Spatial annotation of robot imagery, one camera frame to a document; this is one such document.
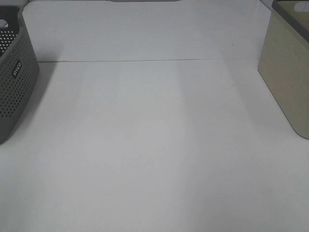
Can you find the beige plastic basket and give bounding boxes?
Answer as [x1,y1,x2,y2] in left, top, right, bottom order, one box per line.
[258,0,309,139]

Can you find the grey perforated plastic basket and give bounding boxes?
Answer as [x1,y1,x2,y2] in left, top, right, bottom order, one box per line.
[0,5,40,143]

